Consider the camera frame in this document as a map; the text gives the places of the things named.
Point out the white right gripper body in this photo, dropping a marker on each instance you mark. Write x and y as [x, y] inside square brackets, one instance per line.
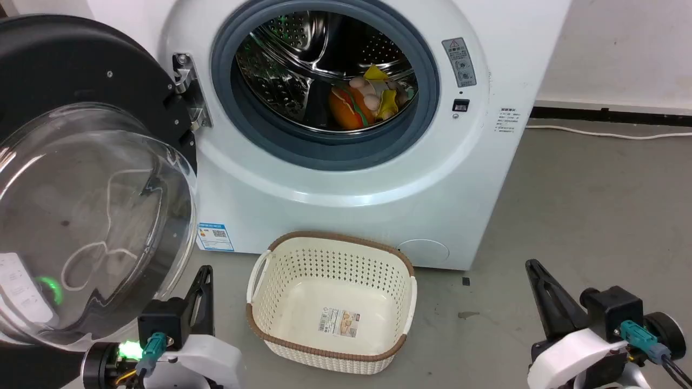
[573, 354]

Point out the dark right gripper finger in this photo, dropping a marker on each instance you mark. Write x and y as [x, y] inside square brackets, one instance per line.
[545, 308]
[567, 313]

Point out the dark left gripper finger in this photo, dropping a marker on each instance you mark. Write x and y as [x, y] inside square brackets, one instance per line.
[207, 308]
[190, 305]

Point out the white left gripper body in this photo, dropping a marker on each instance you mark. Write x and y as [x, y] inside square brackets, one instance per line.
[208, 359]

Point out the black round glass washer door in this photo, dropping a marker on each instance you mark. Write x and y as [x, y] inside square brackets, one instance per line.
[92, 216]

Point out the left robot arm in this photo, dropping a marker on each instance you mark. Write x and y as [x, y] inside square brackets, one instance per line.
[102, 367]

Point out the white front-load washing machine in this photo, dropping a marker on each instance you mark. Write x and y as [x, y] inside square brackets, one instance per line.
[324, 205]

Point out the metal door hinge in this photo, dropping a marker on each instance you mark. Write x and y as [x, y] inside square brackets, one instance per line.
[189, 86]

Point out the blue white energy label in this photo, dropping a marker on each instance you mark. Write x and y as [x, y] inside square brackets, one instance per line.
[216, 236]

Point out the cream perforated laundry basket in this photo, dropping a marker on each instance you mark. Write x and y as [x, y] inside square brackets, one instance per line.
[335, 319]

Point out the round drain filter cover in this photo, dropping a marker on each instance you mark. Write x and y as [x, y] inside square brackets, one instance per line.
[424, 251]

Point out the paper product label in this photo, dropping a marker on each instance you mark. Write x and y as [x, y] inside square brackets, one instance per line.
[341, 322]

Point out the small printed text label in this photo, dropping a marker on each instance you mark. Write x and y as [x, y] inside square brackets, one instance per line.
[508, 120]

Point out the black baseboard strip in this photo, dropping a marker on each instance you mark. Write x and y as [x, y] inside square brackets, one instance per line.
[611, 116]

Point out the orange hamburger plush toy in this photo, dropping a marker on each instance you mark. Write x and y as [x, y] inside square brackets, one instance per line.
[348, 111]

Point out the yellow fabric plush toy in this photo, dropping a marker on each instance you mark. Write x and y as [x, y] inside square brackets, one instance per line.
[387, 104]

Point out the grey warning sticker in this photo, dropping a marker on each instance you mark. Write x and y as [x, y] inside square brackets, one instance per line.
[459, 62]

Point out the stainless steel washer drum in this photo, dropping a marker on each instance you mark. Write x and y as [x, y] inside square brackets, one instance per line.
[292, 59]

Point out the peach plush doll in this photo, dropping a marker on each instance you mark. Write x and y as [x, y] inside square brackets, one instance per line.
[370, 101]

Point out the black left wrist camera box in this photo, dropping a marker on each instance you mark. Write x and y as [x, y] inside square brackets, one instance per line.
[162, 321]

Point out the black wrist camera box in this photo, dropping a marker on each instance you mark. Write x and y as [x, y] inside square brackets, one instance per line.
[162, 321]
[613, 310]

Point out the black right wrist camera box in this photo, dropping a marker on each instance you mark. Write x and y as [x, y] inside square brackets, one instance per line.
[613, 310]

